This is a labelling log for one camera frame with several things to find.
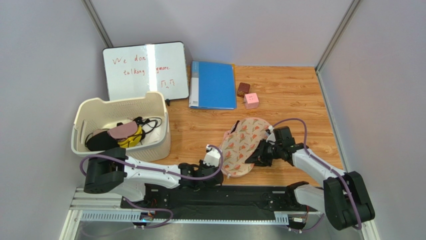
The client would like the floral pink laundry bag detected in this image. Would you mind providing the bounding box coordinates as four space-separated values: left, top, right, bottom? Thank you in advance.
219 117 271 179

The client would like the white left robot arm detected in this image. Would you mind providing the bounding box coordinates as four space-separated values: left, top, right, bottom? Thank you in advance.
79 144 226 203

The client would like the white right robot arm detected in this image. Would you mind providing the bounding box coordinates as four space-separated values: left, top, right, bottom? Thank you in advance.
255 126 376 231

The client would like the pink bra in basket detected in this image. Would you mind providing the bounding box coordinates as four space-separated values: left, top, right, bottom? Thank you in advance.
107 121 139 141

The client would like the black bra in basket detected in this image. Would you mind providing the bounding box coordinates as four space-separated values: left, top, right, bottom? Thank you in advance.
84 130 119 152

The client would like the cream plastic laundry basket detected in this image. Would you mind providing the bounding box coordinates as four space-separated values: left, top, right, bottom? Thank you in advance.
71 91 171 162

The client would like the pink small cube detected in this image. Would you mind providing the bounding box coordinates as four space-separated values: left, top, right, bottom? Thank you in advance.
244 93 260 110

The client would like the dark red small box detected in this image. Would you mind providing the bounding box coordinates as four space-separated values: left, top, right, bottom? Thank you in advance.
236 82 251 98

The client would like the yellow garment in basket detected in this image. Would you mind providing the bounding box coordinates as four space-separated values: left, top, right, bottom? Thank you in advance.
118 126 146 148

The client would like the blue document folder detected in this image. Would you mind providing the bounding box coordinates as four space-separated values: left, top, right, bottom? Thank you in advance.
188 61 237 110

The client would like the white dry-erase board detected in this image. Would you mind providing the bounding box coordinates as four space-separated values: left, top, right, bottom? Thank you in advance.
102 41 189 101

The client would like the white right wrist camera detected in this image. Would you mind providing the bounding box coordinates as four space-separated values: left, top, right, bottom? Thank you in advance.
266 125 276 143

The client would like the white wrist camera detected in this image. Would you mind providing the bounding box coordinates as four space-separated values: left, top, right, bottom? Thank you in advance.
266 125 276 143
202 145 222 167

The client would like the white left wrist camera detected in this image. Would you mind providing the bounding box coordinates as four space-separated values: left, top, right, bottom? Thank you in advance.
202 145 222 167

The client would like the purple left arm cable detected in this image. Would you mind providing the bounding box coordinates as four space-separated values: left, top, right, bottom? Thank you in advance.
79 144 225 182

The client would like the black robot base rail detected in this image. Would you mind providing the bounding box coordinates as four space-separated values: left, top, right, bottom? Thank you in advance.
71 181 334 231

